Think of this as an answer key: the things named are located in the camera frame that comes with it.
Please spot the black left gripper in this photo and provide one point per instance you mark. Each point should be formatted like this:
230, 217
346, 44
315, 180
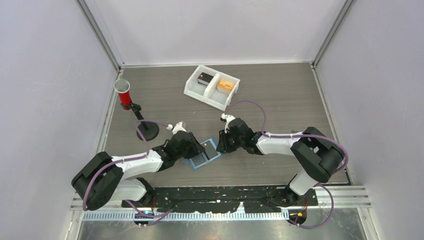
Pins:
196, 147

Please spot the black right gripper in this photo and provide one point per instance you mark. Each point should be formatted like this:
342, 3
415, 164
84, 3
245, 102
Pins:
223, 145

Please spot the blue leather card holder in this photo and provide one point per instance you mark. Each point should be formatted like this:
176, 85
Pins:
189, 162

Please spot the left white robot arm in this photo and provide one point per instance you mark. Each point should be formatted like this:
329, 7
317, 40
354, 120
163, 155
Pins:
108, 178

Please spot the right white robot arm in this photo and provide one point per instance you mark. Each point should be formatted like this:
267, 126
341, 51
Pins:
318, 155

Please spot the orange card box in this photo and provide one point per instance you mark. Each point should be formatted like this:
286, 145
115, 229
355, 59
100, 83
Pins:
225, 86

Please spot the black card box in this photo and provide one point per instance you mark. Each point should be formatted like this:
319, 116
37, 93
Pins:
204, 79

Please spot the white divided plastic bin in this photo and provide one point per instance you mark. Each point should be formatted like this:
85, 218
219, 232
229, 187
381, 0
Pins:
209, 94

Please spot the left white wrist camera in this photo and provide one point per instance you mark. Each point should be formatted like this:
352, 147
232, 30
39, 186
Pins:
178, 127

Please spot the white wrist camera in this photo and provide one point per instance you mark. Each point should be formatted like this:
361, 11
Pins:
227, 118
178, 127

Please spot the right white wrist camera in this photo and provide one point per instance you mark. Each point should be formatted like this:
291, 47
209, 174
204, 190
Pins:
227, 118

